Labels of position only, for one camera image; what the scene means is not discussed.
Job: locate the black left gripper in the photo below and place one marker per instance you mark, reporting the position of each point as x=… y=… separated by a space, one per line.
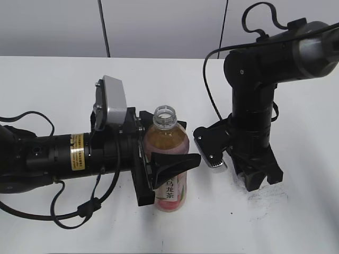
x=132 y=158

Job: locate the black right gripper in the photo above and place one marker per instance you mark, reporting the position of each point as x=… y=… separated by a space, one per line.
x=255 y=156

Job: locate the peach oolong tea bottle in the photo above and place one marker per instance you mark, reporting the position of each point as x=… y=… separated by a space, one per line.
x=167 y=136

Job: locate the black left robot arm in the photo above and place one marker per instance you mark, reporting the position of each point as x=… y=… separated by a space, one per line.
x=29 y=161

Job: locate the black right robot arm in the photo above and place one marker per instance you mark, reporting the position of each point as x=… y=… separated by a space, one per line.
x=307 y=51

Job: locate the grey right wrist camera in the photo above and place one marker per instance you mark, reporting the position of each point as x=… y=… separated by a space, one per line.
x=213 y=141

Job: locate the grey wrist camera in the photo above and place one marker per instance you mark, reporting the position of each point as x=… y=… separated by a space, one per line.
x=213 y=141
x=110 y=105

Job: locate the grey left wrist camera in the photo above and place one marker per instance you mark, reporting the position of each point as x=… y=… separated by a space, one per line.
x=110 y=105

